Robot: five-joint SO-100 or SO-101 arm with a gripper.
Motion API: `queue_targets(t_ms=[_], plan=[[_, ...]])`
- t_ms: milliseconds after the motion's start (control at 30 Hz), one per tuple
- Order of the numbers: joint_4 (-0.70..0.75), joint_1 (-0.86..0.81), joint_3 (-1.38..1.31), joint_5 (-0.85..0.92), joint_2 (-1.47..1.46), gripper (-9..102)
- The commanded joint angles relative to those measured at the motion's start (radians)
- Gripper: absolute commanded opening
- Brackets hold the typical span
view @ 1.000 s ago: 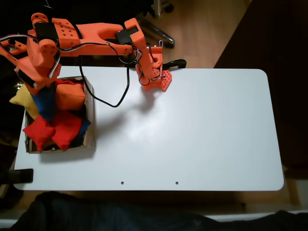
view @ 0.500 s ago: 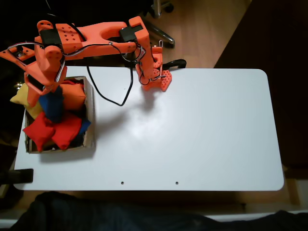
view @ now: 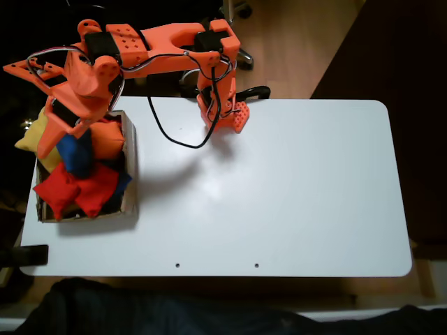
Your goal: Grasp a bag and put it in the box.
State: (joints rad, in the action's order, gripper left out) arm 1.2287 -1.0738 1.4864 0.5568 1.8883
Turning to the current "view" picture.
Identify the yellow bean bag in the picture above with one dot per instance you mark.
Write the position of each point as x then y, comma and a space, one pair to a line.
26, 143

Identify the orange bean bag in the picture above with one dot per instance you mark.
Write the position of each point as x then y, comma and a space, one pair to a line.
110, 148
111, 130

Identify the metal office chair base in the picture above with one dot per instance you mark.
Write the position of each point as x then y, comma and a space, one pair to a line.
246, 57

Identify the person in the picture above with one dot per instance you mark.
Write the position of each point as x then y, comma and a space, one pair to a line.
104, 307

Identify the blue bean bag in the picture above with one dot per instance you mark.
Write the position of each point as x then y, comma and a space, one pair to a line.
75, 153
125, 179

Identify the brown cardboard box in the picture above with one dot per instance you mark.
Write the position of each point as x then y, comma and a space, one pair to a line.
130, 157

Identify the light wooden post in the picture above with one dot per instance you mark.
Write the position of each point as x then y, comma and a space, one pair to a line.
426, 279

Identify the orange gripper camera mount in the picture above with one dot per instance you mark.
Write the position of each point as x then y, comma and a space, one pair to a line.
21, 70

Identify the black clamp block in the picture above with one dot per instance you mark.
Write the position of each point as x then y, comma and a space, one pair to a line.
31, 254

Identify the red bean bag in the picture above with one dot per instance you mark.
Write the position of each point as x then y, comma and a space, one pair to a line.
111, 119
94, 190
57, 190

